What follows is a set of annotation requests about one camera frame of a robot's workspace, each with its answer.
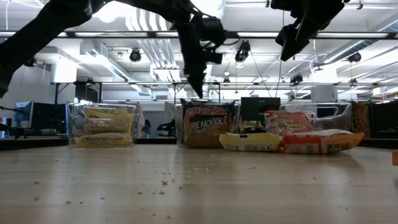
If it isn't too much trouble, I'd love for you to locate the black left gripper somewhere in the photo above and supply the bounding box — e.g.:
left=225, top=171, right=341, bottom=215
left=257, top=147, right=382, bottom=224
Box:
left=175, top=14, right=224, bottom=99

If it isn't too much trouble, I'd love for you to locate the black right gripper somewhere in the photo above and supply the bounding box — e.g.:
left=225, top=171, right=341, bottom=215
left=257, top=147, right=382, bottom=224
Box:
left=270, top=0, right=345, bottom=62

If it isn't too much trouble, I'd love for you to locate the clear plastic bin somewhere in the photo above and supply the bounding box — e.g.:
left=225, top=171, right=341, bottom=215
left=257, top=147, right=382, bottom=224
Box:
left=67, top=102, right=137, bottom=147
left=174, top=101, right=241, bottom=149
left=264, top=102, right=352, bottom=147

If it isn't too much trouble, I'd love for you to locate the black background equipment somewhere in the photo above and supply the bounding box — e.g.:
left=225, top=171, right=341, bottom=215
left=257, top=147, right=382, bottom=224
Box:
left=157, top=119, right=177, bottom=138

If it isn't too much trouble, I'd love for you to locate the black background monitor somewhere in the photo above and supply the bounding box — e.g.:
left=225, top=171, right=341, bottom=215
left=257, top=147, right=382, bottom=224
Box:
left=240, top=96, right=282, bottom=128

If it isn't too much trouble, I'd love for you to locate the orange patterned hanging cloth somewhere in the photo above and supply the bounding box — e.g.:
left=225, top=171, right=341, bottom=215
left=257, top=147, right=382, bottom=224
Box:
left=351, top=101, right=371, bottom=138

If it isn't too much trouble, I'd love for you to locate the black screen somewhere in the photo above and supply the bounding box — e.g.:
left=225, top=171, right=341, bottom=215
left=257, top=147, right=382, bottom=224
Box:
left=32, top=102, right=68, bottom=135

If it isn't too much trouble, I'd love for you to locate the computer monitor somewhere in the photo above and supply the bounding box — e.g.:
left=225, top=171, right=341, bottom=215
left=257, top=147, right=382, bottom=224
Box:
left=14, top=100, right=34, bottom=125

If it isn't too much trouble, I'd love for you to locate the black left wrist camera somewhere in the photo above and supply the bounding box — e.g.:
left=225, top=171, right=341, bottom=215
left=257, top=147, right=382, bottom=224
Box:
left=201, top=16, right=228, bottom=48

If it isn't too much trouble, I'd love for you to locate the white rectangular ceiling duct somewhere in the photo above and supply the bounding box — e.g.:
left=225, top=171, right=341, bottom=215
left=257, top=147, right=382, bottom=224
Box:
left=79, top=42, right=152, bottom=96

